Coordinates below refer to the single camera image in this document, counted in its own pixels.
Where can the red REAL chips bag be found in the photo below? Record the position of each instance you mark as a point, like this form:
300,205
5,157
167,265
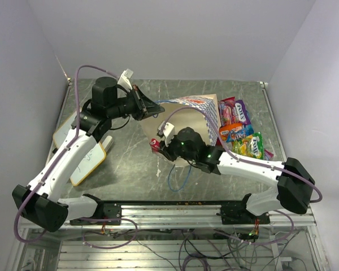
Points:
228,101

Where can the red pink candy packet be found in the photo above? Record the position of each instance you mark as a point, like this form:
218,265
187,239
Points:
154,144

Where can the blue checkered paper bag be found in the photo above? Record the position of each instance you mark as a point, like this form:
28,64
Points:
199,112

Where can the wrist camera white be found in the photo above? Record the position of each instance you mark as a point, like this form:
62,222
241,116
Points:
125,79
166,131

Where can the purple Foxs candy bag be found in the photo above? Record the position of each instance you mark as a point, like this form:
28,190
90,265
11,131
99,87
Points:
234,114
268,155

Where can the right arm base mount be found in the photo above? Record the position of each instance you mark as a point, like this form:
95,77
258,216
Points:
234,213

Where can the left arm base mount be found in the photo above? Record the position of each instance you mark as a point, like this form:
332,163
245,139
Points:
111,212

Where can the aluminium frame rail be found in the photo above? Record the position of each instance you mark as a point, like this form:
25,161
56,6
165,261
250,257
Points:
166,217

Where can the white whiteboard marker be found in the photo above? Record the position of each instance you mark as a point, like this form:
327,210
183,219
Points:
107,142

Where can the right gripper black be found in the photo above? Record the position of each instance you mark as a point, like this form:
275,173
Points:
166,151

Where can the green orange Foxs candy bag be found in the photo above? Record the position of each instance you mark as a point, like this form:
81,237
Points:
229,132

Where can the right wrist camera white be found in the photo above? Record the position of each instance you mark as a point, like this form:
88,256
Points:
166,131

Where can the small yellow-framed whiteboard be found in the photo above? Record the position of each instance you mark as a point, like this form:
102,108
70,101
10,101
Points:
80,158

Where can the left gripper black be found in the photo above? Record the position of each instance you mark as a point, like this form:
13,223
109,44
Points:
143,105

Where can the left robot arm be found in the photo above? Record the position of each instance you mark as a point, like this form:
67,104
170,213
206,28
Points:
39,201

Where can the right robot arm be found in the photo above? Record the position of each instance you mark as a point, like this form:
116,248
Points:
290,185

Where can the green yellow Foxs candy bag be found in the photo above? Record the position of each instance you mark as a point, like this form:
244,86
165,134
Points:
251,146

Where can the small blue snack packet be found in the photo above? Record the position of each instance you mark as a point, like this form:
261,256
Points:
247,130

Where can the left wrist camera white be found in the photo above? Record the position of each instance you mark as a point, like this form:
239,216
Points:
125,79

